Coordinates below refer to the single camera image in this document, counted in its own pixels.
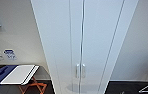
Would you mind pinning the white wardrobe door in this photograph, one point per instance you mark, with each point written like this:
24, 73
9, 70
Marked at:
56, 33
100, 33

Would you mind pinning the white folding table orange legs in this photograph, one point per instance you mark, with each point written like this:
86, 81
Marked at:
20, 73

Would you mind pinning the white wardrobe body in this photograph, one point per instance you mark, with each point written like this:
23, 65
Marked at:
90, 33

